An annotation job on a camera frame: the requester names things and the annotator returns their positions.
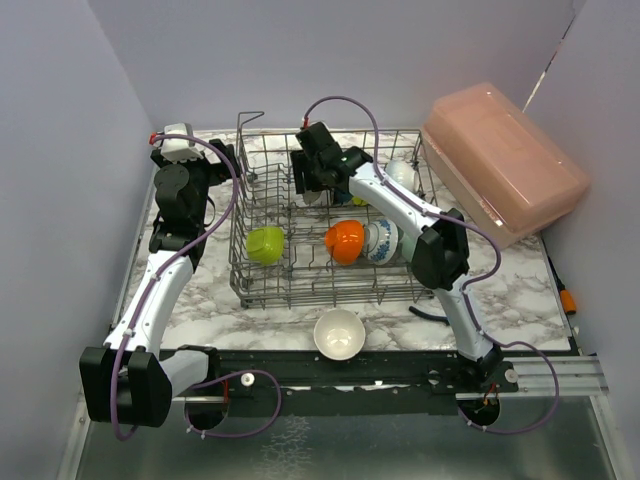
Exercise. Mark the grey wire dish rack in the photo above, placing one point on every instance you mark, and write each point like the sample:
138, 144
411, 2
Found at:
305, 274

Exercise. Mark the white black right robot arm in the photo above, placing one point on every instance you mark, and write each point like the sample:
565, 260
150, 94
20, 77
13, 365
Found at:
435, 242

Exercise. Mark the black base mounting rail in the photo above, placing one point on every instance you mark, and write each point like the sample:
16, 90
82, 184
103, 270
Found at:
272, 382

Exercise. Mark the dark blue glazed bowl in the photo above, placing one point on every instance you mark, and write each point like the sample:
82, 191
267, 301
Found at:
341, 198

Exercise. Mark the pale blue white bowl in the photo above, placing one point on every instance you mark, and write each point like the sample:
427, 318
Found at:
403, 174

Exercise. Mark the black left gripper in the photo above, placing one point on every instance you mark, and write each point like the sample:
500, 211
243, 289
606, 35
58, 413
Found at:
218, 172

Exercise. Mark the lime green square bowl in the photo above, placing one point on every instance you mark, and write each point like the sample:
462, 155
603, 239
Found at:
265, 245

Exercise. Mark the teal ringed dark rim bowl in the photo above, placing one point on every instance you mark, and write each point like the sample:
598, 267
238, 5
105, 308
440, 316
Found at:
311, 198

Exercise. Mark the cream white plain bowl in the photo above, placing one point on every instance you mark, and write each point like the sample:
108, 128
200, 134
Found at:
339, 335

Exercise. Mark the yellow green round bowl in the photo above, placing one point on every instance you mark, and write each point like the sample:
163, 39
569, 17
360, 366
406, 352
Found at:
359, 201

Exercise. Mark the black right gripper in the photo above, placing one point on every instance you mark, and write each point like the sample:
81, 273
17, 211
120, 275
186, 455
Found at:
303, 179

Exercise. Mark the blue handled pliers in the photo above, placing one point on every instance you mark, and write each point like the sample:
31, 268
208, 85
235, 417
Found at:
428, 316

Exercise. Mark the aluminium extrusion frame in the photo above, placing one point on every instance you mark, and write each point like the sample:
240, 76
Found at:
579, 376

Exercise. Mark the pink translucent plastic storage box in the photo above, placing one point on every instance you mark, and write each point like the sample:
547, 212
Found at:
504, 171

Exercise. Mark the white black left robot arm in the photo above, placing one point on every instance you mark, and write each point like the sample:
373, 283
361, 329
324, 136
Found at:
160, 280

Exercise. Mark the white blue floral bowl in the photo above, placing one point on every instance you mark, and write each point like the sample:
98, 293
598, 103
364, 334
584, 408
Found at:
381, 241

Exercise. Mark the orange bowl white inside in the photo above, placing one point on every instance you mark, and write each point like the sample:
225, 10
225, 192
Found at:
344, 241

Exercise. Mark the orange black tool handle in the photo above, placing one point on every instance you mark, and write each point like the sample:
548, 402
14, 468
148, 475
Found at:
568, 304

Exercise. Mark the mint green ceramic bowl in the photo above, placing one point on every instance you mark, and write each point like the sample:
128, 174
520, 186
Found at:
406, 247

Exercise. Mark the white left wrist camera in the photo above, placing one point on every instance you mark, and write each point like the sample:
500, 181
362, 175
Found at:
178, 150

